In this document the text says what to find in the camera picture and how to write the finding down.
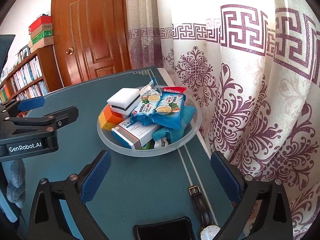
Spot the white blue medicine box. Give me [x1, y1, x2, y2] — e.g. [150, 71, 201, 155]
[111, 118, 160, 150]

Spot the wooden bookshelf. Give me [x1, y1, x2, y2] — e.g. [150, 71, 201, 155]
[1, 45, 63, 103]

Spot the grey gloved left hand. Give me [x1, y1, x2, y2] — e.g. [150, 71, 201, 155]
[7, 159, 25, 209]

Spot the small white sponge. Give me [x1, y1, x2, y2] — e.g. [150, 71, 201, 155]
[107, 88, 140, 115]

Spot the clear snack bag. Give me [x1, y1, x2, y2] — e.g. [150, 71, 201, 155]
[139, 77, 156, 96]

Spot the tan box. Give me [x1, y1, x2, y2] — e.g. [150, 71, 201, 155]
[30, 23, 53, 39]

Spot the teal cloth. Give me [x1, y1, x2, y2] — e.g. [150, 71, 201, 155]
[152, 106, 196, 144]

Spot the brown strap wristwatch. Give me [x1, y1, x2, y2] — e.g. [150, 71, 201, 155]
[188, 185, 220, 240]

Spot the red box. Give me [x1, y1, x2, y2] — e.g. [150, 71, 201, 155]
[28, 15, 52, 34]

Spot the red balloon glue packet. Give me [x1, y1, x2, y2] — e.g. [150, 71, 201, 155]
[162, 86, 187, 94]

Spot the patterned curtain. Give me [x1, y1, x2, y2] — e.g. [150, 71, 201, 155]
[126, 0, 319, 239]

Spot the brass door knob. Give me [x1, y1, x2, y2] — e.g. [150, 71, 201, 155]
[65, 47, 74, 55]

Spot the green box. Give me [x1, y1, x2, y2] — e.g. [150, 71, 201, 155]
[32, 30, 53, 45]

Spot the orange yellow block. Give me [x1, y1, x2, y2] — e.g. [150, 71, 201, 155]
[98, 105, 124, 131]

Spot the blue cracker packet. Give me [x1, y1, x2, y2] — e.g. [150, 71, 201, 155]
[150, 92, 185, 128]
[130, 94, 161, 126]

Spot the wooden door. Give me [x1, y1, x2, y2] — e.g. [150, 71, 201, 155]
[51, 0, 131, 86]

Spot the black smartphone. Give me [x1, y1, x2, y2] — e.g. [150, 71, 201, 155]
[132, 216, 196, 240]

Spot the clear plastic bowl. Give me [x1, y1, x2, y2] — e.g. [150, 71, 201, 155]
[97, 94, 202, 158]

